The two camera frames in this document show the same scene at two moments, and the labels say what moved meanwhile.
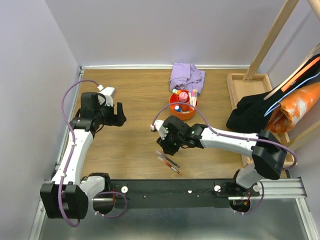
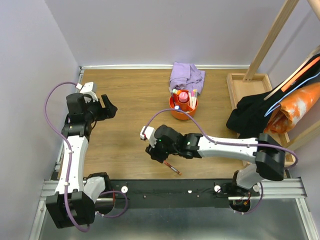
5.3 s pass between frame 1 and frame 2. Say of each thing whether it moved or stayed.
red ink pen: stayed
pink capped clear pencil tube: stayed
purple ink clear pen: moved
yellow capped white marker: stayed
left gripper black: moved
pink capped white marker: stayed
